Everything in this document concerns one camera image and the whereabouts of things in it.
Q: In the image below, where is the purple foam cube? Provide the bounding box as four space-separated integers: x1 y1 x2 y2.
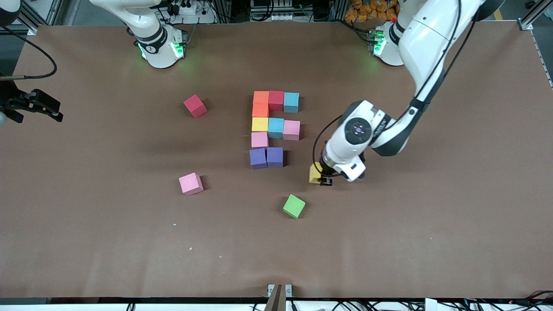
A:
266 147 284 168
249 148 268 170

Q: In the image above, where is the blue foam cube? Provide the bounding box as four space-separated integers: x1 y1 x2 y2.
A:
283 92 300 114
268 117 286 140

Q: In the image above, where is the red foam cube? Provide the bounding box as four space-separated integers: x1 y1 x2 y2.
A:
183 94 208 119
268 90 286 112

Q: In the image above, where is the green foam cube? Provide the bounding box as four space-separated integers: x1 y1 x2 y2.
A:
283 194 306 219

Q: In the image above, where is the orange packets pile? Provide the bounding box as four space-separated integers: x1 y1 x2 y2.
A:
344 0 397 23

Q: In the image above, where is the brown paper table cover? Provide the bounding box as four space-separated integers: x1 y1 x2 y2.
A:
0 21 553 299

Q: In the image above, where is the white rack device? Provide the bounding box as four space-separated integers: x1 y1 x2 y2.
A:
250 0 299 22

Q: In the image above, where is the white power strip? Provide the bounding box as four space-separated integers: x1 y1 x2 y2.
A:
166 1 198 16

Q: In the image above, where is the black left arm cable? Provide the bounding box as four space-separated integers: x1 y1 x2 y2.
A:
312 114 346 178

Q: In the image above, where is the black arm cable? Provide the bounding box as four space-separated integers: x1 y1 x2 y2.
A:
0 26 58 81
312 114 346 178

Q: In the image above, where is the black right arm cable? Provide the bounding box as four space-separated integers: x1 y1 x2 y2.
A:
0 26 58 81

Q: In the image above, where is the aluminium corner frame beam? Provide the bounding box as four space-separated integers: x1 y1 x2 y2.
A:
19 4 49 36
520 0 553 31

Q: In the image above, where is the metal table edge bracket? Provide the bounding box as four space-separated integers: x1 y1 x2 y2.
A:
267 284 293 311

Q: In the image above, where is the aluminium frame post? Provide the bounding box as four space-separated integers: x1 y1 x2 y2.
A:
215 0 232 23
332 0 349 22

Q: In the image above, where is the aluminium table side rail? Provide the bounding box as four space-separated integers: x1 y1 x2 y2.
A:
531 29 553 89

